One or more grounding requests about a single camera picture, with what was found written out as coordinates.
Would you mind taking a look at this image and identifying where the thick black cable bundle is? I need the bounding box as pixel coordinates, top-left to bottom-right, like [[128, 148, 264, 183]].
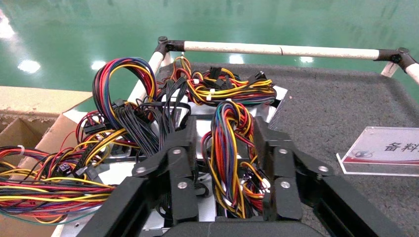
[[113, 77, 192, 158]]

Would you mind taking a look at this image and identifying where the white pipe frame cart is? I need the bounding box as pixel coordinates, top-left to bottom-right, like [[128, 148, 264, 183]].
[[157, 62, 419, 237]]

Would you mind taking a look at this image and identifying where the tangled multicolour wire bundle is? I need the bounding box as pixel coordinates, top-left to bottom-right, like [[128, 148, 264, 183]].
[[0, 110, 131, 226]]

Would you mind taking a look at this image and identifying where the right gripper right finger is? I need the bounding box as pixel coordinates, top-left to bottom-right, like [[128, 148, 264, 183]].
[[253, 117, 407, 237]]

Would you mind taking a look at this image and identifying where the zip-tied yellow black wire bundle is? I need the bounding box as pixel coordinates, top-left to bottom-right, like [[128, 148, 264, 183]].
[[170, 56, 278, 107]]

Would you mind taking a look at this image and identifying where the red blue cable bundle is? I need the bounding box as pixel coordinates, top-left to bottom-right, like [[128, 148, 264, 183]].
[[92, 57, 157, 131]]

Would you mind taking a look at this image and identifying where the cardboard box with dividers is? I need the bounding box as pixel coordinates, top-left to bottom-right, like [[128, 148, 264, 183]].
[[0, 86, 94, 237]]

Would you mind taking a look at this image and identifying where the black pipe joint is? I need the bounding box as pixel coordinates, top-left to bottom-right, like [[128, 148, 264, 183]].
[[375, 47, 419, 73], [154, 36, 186, 58]]

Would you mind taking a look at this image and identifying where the clear acrylic sign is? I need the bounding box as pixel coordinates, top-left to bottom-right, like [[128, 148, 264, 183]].
[[336, 126, 419, 178]]

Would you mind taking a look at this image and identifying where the silver power supply perforated side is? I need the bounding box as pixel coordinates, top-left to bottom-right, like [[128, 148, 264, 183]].
[[253, 85, 290, 131]]

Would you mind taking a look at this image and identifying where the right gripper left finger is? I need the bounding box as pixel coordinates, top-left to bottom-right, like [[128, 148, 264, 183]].
[[76, 115, 199, 237]]

